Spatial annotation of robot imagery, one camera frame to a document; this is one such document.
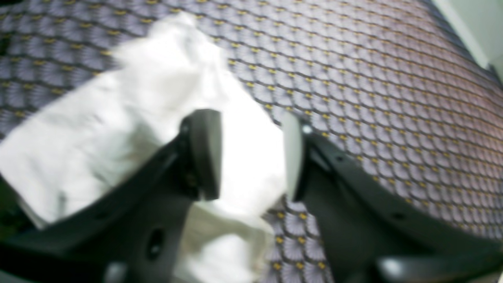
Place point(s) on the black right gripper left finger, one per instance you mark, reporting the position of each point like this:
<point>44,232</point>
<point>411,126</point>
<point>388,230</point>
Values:
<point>132,234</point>

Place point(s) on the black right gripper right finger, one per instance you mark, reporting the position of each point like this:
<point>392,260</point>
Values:
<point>369,234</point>

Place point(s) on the white T-shirt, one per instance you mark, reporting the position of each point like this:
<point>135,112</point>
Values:
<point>77,148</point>

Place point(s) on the patterned table cloth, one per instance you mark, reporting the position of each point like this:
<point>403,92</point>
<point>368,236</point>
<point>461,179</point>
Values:
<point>388,81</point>

